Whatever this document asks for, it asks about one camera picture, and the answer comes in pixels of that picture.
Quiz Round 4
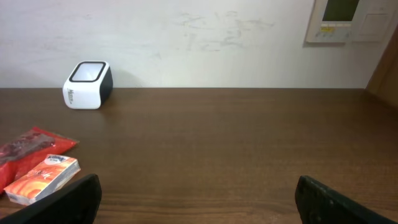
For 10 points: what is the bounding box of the brown wooden door frame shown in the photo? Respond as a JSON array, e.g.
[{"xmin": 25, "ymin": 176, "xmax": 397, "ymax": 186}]
[{"xmin": 365, "ymin": 27, "xmax": 397, "ymax": 109}]

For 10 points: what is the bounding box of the orange Kleenex tissue pack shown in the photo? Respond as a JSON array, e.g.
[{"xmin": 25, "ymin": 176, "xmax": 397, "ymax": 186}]
[{"xmin": 4, "ymin": 154, "xmax": 80, "ymax": 205}]

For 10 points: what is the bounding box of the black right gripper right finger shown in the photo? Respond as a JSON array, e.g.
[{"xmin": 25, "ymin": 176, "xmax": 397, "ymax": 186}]
[{"xmin": 295, "ymin": 175, "xmax": 397, "ymax": 224}]

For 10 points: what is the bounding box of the white barcode scanner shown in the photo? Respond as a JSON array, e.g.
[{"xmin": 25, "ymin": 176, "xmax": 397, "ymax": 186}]
[{"xmin": 62, "ymin": 60, "xmax": 113, "ymax": 110}]

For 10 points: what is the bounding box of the red Hacks candy bag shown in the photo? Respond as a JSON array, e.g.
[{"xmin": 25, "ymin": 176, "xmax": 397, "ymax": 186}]
[{"xmin": 1, "ymin": 127, "xmax": 79, "ymax": 193}]

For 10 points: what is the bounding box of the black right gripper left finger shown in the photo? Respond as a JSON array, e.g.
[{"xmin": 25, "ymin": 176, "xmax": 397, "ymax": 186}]
[{"xmin": 1, "ymin": 174, "xmax": 102, "ymax": 224}]

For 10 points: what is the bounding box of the white wall control panel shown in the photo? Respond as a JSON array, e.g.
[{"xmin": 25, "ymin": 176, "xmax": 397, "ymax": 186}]
[{"xmin": 304, "ymin": 0, "xmax": 398, "ymax": 44}]

